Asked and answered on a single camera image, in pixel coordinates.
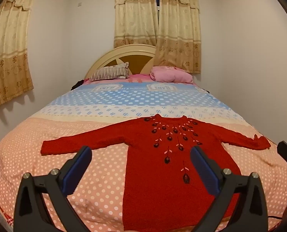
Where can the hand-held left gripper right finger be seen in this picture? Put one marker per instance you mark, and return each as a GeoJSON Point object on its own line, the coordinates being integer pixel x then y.
{"type": "Point", "coordinates": [203, 171]}

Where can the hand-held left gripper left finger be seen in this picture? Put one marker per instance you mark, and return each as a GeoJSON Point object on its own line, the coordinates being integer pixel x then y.
{"type": "Point", "coordinates": [77, 171]}

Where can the red knitted sweater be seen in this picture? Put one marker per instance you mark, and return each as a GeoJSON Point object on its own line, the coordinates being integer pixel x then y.
{"type": "Point", "coordinates": [153, 174]}

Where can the polka dot bed cover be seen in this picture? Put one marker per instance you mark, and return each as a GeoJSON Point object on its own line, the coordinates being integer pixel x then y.
{"type": "Point", "coordinates": [61, 130]}

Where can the red checkered cloth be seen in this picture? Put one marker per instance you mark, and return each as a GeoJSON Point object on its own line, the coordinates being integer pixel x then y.
{"type": "Point", "coordinates": [6, 215]}

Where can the dark cloth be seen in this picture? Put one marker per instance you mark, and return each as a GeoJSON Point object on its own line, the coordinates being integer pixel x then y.
{"type": "Point", "coordinates": [77, 85]}

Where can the pink pillow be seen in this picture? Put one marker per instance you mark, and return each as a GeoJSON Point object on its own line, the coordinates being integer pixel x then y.
{"type": "Point", "coordinates": [170, 75]}

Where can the striped pillow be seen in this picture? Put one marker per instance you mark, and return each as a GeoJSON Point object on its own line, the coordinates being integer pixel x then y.
{"type": "Point", "coordinates": [109, 73]}

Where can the pink floral sheet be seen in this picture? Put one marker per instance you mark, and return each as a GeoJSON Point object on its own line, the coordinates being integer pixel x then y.
{"type": "Point", "coordinates": [138, 78]}

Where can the cream wooden headboard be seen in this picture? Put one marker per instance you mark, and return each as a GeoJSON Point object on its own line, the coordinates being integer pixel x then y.
{"type": "Point", "coordinates": [124, 53]}

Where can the beige floral side curtain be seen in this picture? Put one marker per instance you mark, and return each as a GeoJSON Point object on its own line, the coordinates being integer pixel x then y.
{"type": "Point", "coordinates": [8, 53]}

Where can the beige floral curtain panel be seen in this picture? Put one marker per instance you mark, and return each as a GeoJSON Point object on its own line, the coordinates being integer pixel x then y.
{"type": "Point", "coordinates": [179, 33]}
{"type": "Point", "coordinates": [135, 21]}

